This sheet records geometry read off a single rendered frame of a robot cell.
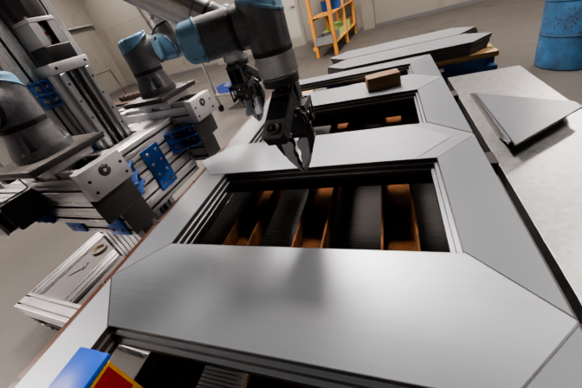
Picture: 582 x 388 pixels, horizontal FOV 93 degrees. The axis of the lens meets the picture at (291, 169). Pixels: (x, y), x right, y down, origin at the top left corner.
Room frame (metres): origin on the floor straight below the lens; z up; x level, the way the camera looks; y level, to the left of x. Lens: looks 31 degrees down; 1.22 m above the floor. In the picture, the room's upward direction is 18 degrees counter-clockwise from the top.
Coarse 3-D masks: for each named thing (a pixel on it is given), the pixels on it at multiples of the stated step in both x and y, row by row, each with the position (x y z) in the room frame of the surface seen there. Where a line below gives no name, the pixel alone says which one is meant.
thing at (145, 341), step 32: (384, 96) 0.94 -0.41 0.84; (416, 96) 0.87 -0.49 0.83; (448, 128) 0.59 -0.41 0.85; (416, 160) 0.51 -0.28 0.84; (224, 192) 0.67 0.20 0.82; (192, 224) 0.55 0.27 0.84; (448, 224) 0.32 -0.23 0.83; (160, 352) 0.26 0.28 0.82; (192, 352) 0.24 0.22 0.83; (224, 352) 0.22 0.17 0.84; (320, 384) 0.16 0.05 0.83; (352, 384) 0.14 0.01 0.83; (384, 384) 0.13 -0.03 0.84
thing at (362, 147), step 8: (376, 128) 0.71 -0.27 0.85; (352, 136) 0.71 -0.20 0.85; (360, 136) 0.69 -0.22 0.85; (368, 136) 0.68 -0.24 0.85; (376, 136) 0.66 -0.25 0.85; (352, 144) 0.66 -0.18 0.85; (360, 144) 0.65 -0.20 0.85; (368, 144) 0.64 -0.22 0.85; (376, 144) 0.62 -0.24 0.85; (352, 152) 0.62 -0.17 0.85; (360, 152) 0.61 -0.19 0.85; (368, 152) 0.59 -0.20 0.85; (376, 152) 0.58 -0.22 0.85; (352, 160) 0.58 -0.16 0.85; (360, 160) 0.57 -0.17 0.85; (368, 160) 0.56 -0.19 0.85; (376, 160) 0.55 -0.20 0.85
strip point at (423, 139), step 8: (416, 128) 0.64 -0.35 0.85; (424, 128) 0.62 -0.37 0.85; (416, 136) 0.60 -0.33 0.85; (424, 136) 0.59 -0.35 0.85; (432, 136) 0.58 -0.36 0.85; (440, 136) 0.57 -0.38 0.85; (448, 136) 0.56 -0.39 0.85; (416, 144) 0.57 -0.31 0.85; (424, 144) 0.55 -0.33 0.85; (432, 144) 0.54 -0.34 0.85; (416, 152) 0.53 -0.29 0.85; (424, 152) 0.52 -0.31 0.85
